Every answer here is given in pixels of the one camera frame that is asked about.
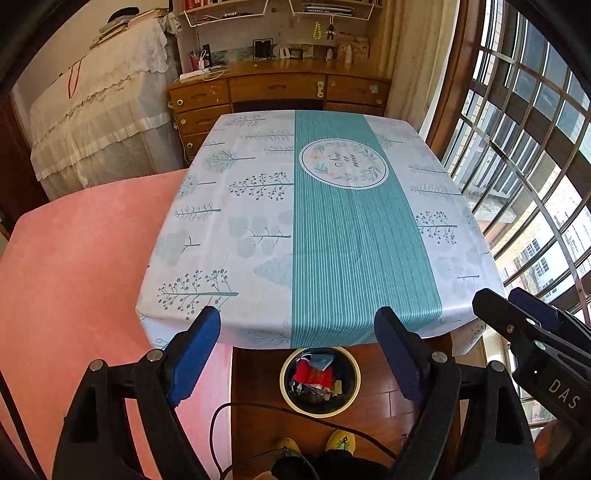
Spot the red envelope bag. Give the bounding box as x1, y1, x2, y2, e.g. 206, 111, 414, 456
293, 359, 335, 390

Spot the wooden desk with drawers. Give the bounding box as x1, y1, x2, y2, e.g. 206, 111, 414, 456
167, 59, 392, 160

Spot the white power strip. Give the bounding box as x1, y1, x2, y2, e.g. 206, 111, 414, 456
178, 69, 209, 82

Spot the white lace covered cabinet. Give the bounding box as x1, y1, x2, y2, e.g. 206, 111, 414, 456
30, 19, 183, 200

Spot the beige patterned curtain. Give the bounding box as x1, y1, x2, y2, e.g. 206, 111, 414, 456
386, 1, 460, 131

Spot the white bottle on desk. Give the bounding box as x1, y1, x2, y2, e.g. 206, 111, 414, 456
345, 44, 353, 65

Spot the teal white patterned tablecloth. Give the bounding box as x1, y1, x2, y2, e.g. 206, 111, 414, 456
136, 110, 503, 349

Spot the person right hand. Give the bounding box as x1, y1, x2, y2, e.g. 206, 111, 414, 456
534, 420, 571, 464

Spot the yellow left slipper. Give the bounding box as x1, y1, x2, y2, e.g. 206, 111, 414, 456
276, 438, 301, 455

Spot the window metal grille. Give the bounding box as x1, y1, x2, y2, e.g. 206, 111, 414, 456
440, 0, 591, 425

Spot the yellow right slipper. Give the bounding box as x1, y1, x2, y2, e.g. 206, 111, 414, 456
325, 429, 356, 455

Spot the yellow slipper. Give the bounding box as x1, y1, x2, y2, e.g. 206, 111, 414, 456
325, 429, 356, 455
276, 438, 301, 455

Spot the pink bed sheet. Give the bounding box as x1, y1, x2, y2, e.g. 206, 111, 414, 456
0, 168, 235, 480

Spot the black picture frame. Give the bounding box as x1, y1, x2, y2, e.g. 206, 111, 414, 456
252, 38, 274, 60

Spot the yellow rimmed trash bin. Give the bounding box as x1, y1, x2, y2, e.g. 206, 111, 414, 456
279, 347, 362, 419

